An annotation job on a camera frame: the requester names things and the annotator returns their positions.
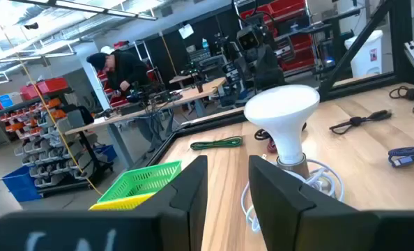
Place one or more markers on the wooden lamp base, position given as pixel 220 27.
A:
pixel 295 168

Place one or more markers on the wooden workbench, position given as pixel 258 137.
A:
pixel 193 94

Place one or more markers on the white waste bin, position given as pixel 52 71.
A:
pixel 364 55

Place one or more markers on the red bin shelving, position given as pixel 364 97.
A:
pixel 290 10

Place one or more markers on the yellow plastic basket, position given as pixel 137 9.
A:
pixel 123 205

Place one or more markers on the person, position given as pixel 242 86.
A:
pixel 123 73

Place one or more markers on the green plastic basket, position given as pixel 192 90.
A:
pixel 140 181

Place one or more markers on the ceiling light strip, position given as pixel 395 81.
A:
pixel 88 8

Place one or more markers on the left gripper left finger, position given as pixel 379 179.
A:
pixel 193 195

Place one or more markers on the parts bin shelf rack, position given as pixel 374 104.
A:
pixel 46 146

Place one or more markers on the blue floor bin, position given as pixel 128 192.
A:
pixel 20 183

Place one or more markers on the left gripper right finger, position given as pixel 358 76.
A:
pixel 280 209

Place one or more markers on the black table frame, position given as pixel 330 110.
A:
pixel 400 42

